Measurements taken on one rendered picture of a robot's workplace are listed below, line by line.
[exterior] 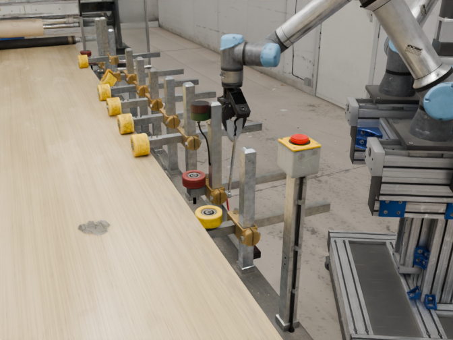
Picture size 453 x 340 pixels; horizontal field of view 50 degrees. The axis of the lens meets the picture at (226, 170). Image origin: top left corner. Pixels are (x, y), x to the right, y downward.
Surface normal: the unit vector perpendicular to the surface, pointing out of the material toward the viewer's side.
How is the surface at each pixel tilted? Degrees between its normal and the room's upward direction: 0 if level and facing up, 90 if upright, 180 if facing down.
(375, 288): 0
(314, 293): 0
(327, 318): 0
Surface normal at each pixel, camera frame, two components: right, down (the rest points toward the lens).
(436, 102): -0.24, 0.51
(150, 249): 0.00, -0.90
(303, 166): 0.39, 0.39
